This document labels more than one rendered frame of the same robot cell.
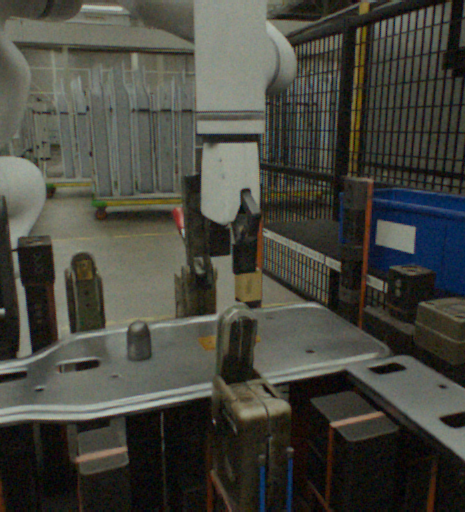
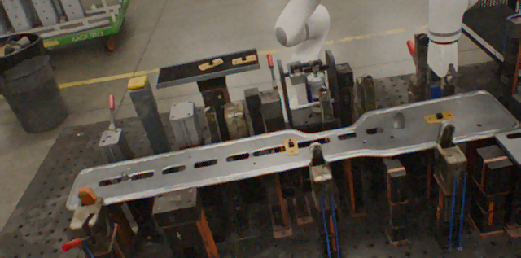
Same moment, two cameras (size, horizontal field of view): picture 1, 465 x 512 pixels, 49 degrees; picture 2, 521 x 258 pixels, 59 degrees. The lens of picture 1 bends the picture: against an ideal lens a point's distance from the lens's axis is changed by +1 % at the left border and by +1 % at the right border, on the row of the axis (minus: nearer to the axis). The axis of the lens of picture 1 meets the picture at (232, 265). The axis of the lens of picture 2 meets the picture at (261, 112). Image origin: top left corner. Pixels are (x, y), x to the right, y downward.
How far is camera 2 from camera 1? 0.83 m
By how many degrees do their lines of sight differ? 27
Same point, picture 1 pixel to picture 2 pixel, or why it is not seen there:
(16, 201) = (318, 30)
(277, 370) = (461, 136)
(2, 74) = not seen: outside the picture
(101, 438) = (394, 163)
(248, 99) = (453, 28)
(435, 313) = not seen: outside the picture
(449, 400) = not seen: outside the picture
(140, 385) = (403, 142)
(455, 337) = not seen: outside the picture
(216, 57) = (440, 13)
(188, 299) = (417, 92)
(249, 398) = (451, 155)
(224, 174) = (441, 59)
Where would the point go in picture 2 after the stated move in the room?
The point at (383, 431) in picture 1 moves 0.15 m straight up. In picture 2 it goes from (505, 164) to (513, 120)
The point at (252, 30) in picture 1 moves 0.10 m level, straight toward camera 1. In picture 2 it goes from (457, 1) to (458, 17)
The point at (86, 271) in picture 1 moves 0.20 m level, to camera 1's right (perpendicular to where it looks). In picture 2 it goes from (369, 84) to (435, 83)
